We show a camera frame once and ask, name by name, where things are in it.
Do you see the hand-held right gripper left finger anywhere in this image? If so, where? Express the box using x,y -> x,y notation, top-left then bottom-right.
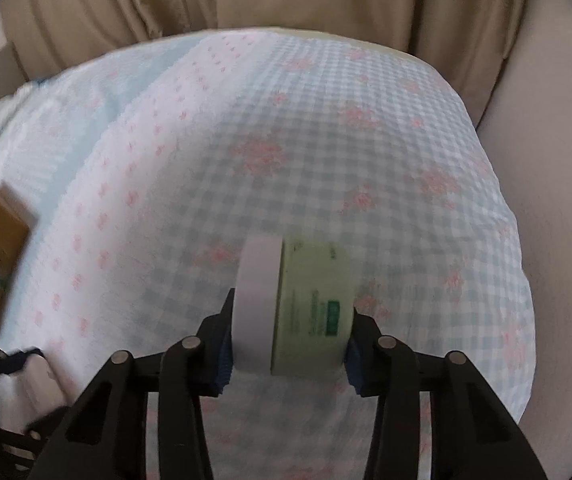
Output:
28,287 -> 237,480

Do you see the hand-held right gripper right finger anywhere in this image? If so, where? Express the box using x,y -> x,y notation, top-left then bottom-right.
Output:
343,307 -> 549,480

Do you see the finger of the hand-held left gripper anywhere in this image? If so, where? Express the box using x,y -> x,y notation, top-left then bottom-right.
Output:
23,405 -> 74,443
0,345 -> 46,378

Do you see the green jar with white lid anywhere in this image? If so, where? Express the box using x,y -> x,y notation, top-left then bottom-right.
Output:
231,233 -> 355,377

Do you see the checked floral bed sheet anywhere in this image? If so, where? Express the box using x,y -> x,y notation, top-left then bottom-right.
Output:
0,30 -> 534,480

